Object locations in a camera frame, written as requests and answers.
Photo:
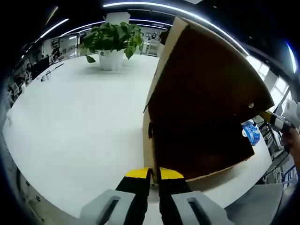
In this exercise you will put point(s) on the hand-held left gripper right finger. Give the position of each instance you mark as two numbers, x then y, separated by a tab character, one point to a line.
187	208

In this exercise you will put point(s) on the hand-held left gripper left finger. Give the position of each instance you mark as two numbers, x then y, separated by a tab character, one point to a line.
110	208

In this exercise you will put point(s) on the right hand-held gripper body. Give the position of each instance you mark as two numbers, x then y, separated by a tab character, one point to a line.
293	112

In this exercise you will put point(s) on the blue wet wipes soft pack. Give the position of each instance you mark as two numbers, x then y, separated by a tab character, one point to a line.
252	134

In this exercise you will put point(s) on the brown cardboard shoe box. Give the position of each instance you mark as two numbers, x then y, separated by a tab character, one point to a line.
199	105

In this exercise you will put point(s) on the small white desk item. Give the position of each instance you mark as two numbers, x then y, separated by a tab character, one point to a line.
45	76

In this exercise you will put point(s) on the person's right hand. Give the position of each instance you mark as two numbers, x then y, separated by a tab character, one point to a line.
290	141

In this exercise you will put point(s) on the grey mesh office chair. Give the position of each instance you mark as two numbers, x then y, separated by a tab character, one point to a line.
257	204

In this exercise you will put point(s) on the black pen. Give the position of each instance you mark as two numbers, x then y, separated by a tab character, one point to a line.
57	67

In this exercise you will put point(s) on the potted green plant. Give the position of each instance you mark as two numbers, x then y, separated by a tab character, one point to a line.
110	35

